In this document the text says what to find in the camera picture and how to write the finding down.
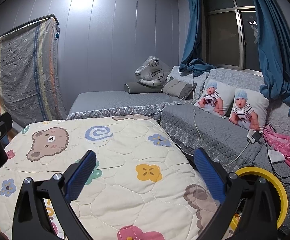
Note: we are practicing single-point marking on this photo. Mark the white power strip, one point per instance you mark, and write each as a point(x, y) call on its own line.
point(250, 136)

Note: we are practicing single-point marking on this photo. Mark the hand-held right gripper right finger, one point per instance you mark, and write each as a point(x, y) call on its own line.
point(210, 175)

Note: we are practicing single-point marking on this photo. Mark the metal framed window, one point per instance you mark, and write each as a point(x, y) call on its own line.
point(222, 40)

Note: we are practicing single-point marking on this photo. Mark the black charger adapter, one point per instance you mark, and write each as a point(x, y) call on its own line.
point(257, 136)

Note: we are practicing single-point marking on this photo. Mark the baby print pillow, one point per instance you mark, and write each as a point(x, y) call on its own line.
point(211, 98)
point(245, 110)

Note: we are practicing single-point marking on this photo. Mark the cartoon bear printed blanket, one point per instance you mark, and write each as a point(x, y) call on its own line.
point(125, 155)

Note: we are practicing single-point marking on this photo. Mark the white tiger plush toy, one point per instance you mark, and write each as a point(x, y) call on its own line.
point(155, 75)

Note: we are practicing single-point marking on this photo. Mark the grey bolster pillow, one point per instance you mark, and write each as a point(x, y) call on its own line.
point(137, 88)

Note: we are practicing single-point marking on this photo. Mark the yellow rimmed black bin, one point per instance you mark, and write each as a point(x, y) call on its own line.
point(277, 187)

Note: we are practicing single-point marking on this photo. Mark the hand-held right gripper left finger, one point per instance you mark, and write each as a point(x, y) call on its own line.
point(81, 173)

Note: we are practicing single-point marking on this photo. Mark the pink cloth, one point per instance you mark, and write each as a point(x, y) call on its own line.
point(285, 142)

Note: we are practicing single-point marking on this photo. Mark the blue curtain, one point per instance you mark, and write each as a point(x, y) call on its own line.
point(270, 55)
point(193, 30)

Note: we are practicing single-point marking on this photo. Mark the grey square cushion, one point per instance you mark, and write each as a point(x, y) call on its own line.
point(177, 88)

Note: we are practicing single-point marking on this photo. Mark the striped cloth covered wardrobe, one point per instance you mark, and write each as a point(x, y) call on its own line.
point(22, 75)

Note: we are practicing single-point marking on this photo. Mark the white tissue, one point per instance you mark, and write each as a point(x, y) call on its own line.
point(276, 156)

